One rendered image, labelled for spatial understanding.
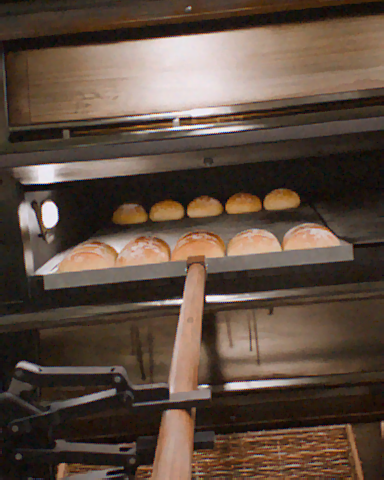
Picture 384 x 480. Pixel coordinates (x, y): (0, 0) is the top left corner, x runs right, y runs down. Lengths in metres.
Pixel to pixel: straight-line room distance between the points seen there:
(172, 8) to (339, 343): 0.70
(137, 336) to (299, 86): 0.57
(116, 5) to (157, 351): 0.66
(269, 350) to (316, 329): 0.10
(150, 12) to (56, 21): 0.18
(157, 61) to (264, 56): 0.20
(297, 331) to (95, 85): 0.61
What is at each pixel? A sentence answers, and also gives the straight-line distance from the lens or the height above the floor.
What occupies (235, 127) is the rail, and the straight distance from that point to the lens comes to 2.04.
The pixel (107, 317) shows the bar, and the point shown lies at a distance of 1.85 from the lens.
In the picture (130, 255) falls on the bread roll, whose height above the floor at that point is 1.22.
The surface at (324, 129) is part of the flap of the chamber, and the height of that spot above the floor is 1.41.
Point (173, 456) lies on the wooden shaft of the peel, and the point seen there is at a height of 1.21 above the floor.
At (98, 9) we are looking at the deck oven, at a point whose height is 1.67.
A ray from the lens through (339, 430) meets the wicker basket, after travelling 2.24.
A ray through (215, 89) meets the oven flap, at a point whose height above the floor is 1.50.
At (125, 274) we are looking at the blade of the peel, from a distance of 2.05.
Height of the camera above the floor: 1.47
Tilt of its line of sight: 6 degrees down
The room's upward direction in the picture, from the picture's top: 6 degrees counter-clockwise
